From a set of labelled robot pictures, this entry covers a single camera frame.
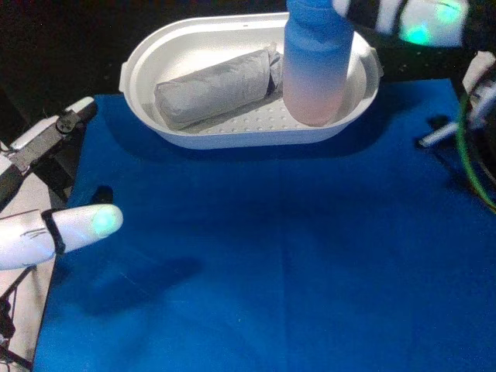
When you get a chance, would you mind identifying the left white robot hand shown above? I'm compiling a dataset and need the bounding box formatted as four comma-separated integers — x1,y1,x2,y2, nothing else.
8,96,98,171

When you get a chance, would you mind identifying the grey umbrella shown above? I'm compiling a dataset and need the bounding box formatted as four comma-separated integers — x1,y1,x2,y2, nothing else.
153,41,288,131

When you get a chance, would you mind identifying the blue and white water bottle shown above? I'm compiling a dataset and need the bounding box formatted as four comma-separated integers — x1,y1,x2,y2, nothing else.
284,0,354,127

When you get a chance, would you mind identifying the black tripod stand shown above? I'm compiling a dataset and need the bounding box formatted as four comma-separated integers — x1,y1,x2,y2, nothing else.
0,265,38,369

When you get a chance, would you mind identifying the white perforated oval basket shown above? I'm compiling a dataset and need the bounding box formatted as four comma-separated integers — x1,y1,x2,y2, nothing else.
119,11,384,150

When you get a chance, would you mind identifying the blue table mat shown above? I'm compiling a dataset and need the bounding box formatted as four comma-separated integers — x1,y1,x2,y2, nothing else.
33,78,496,372

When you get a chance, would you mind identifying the black table frame leg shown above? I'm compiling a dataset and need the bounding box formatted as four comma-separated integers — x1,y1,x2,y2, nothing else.
22,127,84,212

